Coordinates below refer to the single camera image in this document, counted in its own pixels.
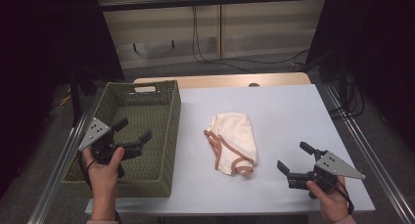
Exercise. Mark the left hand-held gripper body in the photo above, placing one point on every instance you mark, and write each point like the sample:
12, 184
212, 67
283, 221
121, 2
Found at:
95, 132

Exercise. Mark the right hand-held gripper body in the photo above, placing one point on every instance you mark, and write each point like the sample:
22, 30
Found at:
336, 167

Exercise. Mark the green woven basket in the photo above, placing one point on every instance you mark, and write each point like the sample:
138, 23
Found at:
153, 119

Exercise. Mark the cream garment with brown trim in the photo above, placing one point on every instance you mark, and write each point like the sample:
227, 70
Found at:
235, 132

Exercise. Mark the person's right hand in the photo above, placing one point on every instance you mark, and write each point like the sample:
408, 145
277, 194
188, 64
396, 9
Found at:
329, 204

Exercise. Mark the person's left hand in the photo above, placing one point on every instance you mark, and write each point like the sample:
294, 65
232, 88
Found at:
102, 176

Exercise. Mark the black metal stand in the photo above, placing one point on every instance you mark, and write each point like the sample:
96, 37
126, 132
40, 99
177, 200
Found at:
75, 100

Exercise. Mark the white table mat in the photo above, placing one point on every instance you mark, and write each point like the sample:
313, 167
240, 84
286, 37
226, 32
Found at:
261, 119

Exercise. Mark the small dark knob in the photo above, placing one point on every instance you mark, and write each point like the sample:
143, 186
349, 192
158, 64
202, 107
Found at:
253, 84

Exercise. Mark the black curtain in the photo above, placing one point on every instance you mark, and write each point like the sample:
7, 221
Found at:
385, 54
39, 70

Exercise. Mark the light wooden table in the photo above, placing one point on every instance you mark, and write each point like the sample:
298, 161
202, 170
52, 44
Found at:
212, 80

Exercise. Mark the black horizontal bar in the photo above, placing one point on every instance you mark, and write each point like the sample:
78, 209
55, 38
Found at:
212, 0

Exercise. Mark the aluminium rail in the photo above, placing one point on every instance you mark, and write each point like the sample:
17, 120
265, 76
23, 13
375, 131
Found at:
55, 181
375, 158

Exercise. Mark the small black wall bracket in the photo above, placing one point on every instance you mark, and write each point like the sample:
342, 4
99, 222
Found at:
134, 47

